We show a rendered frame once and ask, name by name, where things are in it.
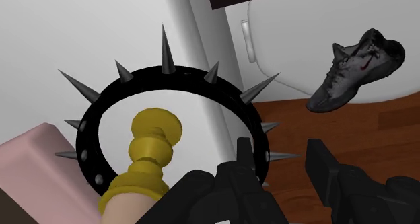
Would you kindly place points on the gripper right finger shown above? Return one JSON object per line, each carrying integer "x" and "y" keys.
{"x": 354, "y": 193}

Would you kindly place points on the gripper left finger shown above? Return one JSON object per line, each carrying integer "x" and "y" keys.
{"x": 236, "y": 187}

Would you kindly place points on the yellow turned candlestick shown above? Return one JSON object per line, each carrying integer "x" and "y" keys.
{"x": 151, "y": 151}

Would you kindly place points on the dark grey sneaker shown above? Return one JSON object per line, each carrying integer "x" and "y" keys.
{"x": 347, "y": 82}

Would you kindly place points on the pink box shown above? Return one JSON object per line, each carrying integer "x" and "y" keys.
{"x": 39, "y": 170}

